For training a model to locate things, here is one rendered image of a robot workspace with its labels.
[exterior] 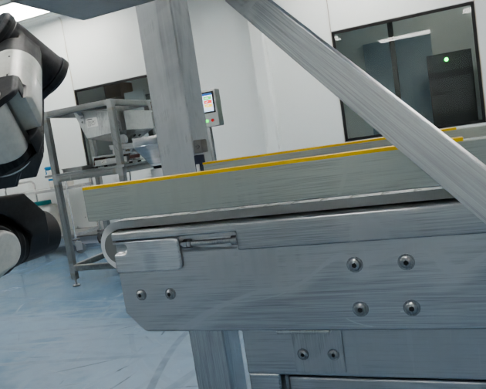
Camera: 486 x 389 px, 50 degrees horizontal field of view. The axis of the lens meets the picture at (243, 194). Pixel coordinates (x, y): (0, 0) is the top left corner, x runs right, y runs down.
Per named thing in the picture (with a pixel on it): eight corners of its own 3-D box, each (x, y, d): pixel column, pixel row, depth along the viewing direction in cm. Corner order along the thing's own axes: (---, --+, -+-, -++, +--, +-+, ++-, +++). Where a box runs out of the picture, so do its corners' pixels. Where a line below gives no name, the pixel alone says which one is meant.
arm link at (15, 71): (57, 163, 84) (55, 96, 101) (21, 93, 75) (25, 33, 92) (-15, 184, 83) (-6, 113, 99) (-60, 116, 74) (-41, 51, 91)
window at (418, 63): (345, 141, 563) (331, 32, 552) (345, 141, 564) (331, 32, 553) (486, 122, 513) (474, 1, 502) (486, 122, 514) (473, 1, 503)
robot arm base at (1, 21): (23, 121, 107) (34, 87, 115) (65, 89, 102) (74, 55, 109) (-46, 73, 97) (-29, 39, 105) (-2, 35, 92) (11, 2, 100)
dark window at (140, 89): (89, 176, 683) (73, 90, 673) (89, 175, 685) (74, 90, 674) (178, 163, 636) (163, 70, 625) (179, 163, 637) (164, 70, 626)
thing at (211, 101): (196, 185, 358) (181, 93, 352) (202, 184, 368) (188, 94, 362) (227, 181, 350) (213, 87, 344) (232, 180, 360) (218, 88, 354)
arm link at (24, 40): (32, 112, 101) (32, 79, 111) (64, 81, 99) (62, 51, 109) (-23, 72, 94) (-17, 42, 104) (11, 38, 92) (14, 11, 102)
